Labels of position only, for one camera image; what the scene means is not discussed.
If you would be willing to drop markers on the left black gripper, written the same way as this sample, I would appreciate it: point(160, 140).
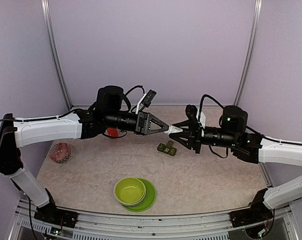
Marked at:
point(144, 121)

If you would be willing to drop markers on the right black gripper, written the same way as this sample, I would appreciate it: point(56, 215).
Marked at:
point(193, 135)

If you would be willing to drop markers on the small white pill bottle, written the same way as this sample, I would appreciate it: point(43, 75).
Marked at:
point(173, 129)

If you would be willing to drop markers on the red pill bottle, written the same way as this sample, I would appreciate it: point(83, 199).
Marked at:
point(112, 132)

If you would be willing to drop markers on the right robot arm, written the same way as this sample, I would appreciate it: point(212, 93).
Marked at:
point(251, 147)

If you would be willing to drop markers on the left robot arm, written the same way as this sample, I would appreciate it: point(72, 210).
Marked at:
point(105, 112)

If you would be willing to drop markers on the green plate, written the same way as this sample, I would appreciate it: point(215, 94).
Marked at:
point(149, 198)

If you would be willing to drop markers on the green bowl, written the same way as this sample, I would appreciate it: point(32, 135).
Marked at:
point(129, 191)

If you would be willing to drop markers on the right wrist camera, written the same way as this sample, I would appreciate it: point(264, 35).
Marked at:
point(195, 116)

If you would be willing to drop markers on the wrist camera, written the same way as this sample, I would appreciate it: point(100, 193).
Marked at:
point(146, 100)
point(195, 116)

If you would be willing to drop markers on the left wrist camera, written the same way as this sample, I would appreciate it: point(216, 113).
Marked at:
point(146, 100)

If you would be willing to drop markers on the front aluminium rail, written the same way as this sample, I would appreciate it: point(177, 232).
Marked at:
point(106, 226)

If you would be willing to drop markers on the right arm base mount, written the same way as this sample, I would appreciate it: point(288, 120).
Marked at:
point(257, 212)

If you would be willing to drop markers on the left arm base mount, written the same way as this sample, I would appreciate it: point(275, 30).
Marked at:
point(50, 213)

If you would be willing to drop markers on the right aluminium frame post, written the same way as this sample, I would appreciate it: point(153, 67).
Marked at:
point(250, 51)

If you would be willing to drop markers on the aluminium frame post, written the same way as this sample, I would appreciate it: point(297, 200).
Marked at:
point(250, 51)
point(45, 5)

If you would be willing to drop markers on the left aluminium frame post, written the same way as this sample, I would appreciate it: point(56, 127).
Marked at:
point(45, 5)

